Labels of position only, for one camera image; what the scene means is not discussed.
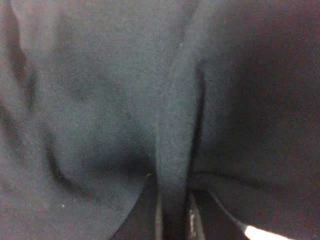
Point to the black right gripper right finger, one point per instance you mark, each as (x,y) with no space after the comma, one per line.
(207,221)

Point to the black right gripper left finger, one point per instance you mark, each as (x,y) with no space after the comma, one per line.
(141,221)

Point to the black short sleeve t-shirt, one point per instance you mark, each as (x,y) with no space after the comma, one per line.
(99,98)

